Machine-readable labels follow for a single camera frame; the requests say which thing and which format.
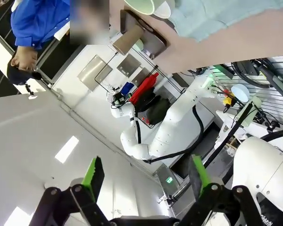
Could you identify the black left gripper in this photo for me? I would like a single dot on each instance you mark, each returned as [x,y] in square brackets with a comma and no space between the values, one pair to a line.
[118,99]

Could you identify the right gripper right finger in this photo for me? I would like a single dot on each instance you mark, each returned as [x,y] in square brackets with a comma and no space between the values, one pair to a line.
[210,197]

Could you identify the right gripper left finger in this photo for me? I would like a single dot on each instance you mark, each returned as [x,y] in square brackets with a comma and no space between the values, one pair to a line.
[85,195]

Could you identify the mint green bowl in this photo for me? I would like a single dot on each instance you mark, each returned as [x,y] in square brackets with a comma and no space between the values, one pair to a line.
[139,45]

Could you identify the tan brown tall cup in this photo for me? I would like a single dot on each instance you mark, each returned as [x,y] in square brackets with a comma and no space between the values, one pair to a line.
[128,38]

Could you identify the light green tall cup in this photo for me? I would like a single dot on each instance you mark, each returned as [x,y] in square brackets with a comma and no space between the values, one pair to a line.
[139,5]

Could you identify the pale grey-blue bowl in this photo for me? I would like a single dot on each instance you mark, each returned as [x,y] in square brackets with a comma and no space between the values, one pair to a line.
[163,9]

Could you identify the teal cloth mat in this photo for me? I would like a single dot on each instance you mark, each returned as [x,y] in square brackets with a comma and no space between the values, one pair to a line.
[226,16]

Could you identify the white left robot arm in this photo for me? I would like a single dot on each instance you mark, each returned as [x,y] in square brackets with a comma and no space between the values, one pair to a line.
[174,122]

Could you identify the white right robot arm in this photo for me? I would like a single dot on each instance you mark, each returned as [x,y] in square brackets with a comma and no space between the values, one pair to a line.
[261,164]

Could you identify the dark brown serving tray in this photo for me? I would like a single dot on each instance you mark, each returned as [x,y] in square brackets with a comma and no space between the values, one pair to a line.
[153,40]

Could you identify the blue fabric item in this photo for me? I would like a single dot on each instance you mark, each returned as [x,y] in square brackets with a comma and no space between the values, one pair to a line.
[127,88]

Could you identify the grey rectangular panel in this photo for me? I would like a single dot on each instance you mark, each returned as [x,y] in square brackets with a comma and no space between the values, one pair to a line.
[94,73]
[128,66]

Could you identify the dark olive duffel bag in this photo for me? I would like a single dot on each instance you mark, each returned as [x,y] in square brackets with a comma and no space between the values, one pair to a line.
[156,109]

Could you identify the green exit sign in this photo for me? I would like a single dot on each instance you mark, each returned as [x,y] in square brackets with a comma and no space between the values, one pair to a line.
[169,180]

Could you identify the black metal stand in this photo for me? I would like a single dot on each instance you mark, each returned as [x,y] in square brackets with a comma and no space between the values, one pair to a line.
[231,134]

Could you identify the yellow emergency stop button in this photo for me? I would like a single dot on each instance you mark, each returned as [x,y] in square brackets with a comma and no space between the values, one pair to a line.
[228,101]

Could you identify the person with dark hair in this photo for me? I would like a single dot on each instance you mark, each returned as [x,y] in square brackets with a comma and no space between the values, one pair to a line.
[21,68]

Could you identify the white round lamp head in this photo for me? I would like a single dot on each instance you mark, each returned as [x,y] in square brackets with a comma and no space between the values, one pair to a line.
[240,93]

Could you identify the person in blue shirt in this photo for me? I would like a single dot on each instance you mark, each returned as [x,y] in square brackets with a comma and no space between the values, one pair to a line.
[37,21]

